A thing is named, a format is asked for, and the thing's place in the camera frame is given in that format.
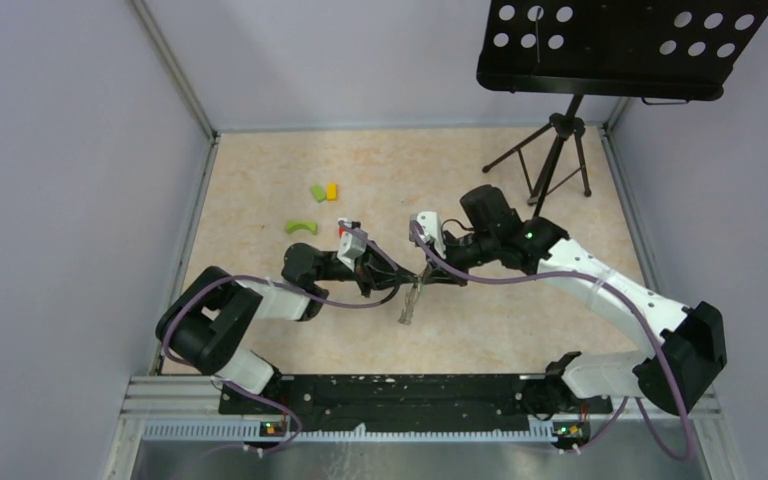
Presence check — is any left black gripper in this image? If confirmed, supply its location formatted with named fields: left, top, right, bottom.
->
left=316, top=241, right=418, bottom=299

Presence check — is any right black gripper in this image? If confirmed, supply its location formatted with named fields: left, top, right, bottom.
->
left=422, top=228, right=498, bottom=288

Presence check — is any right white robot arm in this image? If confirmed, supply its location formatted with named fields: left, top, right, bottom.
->
left=409, top=184, right=727, bottom=416

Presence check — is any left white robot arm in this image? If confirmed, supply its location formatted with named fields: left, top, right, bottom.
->
left=155, top=243, right=416, bottom=414

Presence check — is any green arch block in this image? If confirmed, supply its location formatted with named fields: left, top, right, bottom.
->
left=284, top=220, right=319, bottom=236

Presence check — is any light green flat block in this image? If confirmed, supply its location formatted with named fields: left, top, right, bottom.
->
left=310, top=185, right=327, bottom=203

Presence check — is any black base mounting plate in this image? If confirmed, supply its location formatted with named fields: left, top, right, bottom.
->
left=218, top=374, right=614, bottom=435

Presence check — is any black music stand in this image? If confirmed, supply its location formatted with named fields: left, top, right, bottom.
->
left=475, top=0, right=768, bottom=200

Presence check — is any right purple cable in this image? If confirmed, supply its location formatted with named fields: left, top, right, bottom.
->
left=409, top=221, right=698, bottom=462

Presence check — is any purple cable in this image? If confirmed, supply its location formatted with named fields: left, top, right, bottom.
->
left=409, top=221, right=698, bottom=462
left=160, top=225, right=402, bottom=457

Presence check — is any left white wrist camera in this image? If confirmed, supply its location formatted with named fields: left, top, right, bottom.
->
left=337, top=217, right=367, bottom=271

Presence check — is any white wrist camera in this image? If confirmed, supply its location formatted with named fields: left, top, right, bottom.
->
left=337, top=217, right=367, bottom=271
left=409, top=211, right=446, bottom=259

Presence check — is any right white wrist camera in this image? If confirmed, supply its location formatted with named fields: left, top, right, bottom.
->
left=409, top=211, right=446, bottom=259

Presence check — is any grey slotted cable duct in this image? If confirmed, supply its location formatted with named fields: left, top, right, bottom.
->
left=142, top=419, right=558, bottom=443

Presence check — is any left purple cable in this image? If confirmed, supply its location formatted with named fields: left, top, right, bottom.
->
left=160, top=225, right=402, bottom=457

